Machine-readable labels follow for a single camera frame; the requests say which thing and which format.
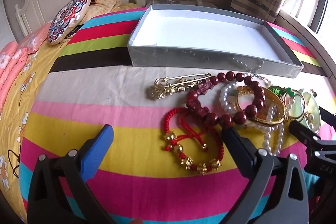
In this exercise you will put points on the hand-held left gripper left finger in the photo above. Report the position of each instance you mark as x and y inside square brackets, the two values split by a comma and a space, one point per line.
[98, 150]

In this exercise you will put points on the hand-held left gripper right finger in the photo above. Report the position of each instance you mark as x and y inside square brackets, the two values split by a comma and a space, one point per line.
[236, 140]

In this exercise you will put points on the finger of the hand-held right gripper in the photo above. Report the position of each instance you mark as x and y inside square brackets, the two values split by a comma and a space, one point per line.
[326, 115]
[302, 132]

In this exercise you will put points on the pale green jade bangle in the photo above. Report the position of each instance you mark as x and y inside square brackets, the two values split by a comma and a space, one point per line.
[313, 108]

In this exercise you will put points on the gold bangle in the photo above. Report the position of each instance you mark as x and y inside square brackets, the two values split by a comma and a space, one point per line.
[275, 98]

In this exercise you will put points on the gold brooch pin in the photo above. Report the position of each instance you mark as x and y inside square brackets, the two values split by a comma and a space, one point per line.
[173, 87]

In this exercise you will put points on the silver jewelry box tray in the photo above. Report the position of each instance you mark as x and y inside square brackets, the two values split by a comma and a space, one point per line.
[199, 27]

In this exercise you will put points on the striped colourful blanket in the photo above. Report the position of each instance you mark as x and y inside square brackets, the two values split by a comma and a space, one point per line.
[105, 114]

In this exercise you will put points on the yellow floral bedsheet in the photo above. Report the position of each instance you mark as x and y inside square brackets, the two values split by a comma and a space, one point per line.
[31, 82]

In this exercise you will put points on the window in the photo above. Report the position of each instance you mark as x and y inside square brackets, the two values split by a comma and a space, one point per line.
[326, 17]

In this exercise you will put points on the pink floral quilt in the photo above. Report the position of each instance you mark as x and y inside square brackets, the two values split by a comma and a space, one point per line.
[10, 64]

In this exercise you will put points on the round patterned cushion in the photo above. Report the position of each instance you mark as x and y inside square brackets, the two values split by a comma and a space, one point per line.
[67, 18]

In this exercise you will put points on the orange checked blanket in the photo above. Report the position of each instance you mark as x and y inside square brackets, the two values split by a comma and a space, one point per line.
[103, 5]

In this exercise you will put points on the white nightstand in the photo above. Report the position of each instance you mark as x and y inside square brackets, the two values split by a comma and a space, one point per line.
[183, 3]

